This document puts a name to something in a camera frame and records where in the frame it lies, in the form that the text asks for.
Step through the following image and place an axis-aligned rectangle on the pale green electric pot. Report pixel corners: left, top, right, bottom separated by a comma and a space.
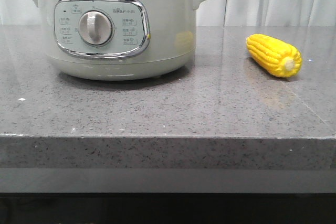
32, 0, 207, 81

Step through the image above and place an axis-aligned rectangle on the yellow toy corn cob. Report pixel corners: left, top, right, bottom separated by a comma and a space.
246, 34, 302, 78

